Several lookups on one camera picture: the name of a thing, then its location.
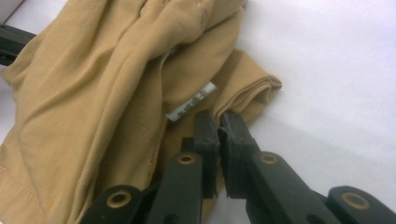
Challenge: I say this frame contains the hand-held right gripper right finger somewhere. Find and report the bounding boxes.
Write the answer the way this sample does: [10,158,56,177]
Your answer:
[218,111,261,200]

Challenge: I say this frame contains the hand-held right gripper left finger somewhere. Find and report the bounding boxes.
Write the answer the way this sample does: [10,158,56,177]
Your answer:
[181,109,220,200]

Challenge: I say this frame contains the tan pants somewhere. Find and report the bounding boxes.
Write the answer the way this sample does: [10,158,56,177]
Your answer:
[0,0,283,224]

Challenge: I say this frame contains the white foam board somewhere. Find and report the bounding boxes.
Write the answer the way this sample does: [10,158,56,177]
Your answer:
[0,0,396,224]

